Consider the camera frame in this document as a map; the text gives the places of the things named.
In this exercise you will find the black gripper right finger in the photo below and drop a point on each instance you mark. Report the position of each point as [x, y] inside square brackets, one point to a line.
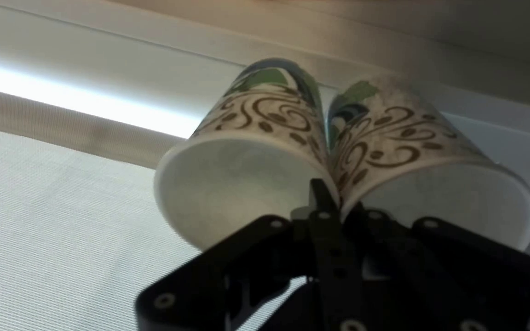
[449, 277]

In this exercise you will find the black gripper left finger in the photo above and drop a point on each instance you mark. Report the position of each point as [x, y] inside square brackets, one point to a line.
[229, 270]

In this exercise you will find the patterned paper cup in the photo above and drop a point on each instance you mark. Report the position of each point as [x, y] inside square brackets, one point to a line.
[413, 159]
[247, 172]

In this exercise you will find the white window sill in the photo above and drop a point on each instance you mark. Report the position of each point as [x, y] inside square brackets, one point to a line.
[124, 44]

